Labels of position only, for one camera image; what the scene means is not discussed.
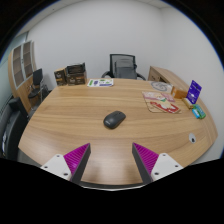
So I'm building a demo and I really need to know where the wooden side desk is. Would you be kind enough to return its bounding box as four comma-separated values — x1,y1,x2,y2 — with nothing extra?
147,65,191,91

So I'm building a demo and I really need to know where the grey backpack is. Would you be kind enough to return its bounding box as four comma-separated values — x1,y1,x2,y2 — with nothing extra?
114,58,138,80

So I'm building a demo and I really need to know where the black leather armchair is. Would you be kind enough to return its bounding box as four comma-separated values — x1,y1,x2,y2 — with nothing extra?
0,96,30,161

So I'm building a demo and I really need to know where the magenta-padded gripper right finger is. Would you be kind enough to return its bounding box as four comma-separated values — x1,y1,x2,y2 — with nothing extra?
131,142,184,185

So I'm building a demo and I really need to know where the beige and red printed mouse pad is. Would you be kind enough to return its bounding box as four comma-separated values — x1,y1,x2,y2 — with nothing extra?
141,90,182,115

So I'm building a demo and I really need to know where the white desk cable grommet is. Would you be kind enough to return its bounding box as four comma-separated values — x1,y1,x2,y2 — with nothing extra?
188,132,197,144

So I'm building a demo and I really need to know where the green small box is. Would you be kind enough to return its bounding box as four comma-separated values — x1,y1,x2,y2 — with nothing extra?
193,104,207,119

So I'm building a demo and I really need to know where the large brown cardboard box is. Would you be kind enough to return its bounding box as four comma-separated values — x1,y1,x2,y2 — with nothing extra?
65,71,88,86

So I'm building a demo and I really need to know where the wooden shelf unit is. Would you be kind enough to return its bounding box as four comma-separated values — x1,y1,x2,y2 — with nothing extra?
7,39,38,114

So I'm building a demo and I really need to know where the black computer mouse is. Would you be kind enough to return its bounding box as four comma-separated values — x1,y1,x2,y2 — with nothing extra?
102,110,127,130

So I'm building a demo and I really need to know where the yellow small box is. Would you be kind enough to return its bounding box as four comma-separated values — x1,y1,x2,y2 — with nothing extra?
181,97,195,110

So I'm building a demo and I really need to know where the purple card package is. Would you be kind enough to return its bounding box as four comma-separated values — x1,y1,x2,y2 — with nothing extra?
185,79,203,105

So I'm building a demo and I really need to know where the orange cardboard box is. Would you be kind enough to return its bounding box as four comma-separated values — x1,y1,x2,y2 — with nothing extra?
170,85,188,100

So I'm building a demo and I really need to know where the black visitor chair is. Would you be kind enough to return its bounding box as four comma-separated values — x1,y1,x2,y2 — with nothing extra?
27,68,50,104

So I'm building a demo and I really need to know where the blue small box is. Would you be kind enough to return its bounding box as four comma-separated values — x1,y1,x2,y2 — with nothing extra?
191,108,201,120

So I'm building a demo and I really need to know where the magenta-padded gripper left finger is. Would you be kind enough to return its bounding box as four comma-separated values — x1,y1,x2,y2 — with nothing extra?
40,142,92,184

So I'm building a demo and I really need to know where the black box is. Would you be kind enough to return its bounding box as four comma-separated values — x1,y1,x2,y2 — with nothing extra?
65,62,87,76

